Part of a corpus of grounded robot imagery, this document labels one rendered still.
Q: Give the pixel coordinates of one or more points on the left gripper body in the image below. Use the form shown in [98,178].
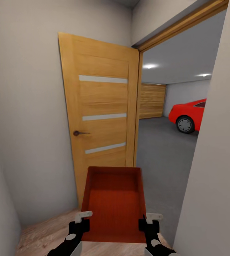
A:
[84,226]

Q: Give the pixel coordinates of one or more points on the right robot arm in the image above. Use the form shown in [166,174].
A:
[151,227]

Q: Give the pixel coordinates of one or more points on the storage box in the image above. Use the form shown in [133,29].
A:
[115,196]

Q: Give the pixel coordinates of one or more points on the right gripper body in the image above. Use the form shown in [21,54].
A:
[144,226]

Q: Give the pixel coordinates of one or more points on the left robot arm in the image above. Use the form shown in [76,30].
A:
[72,246]

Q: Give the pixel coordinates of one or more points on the car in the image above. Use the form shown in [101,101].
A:
[188,117]

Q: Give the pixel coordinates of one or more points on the garage door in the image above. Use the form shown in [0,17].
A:
[152,100]

